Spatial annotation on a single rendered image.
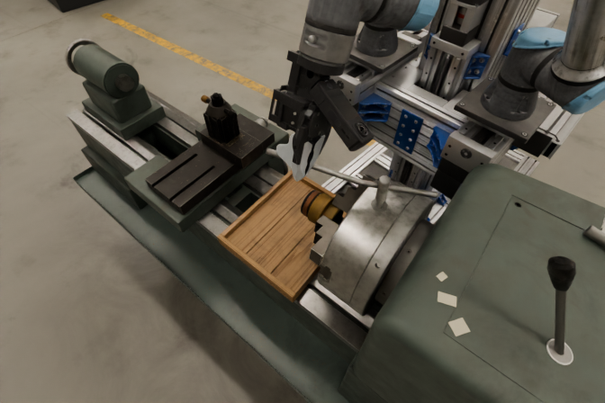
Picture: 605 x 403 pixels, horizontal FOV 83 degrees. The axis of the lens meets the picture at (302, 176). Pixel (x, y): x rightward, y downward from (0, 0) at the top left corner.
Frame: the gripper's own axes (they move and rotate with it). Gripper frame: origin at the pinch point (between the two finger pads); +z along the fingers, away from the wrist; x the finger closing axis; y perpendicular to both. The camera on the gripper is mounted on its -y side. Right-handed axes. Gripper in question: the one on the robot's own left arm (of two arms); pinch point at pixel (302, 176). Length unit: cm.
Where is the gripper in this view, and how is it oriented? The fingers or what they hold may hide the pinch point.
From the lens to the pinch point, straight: 60.4
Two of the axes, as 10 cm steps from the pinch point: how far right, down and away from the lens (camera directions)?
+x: -5.8, 3.1, -7.5
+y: -7.8, -4.8, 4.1
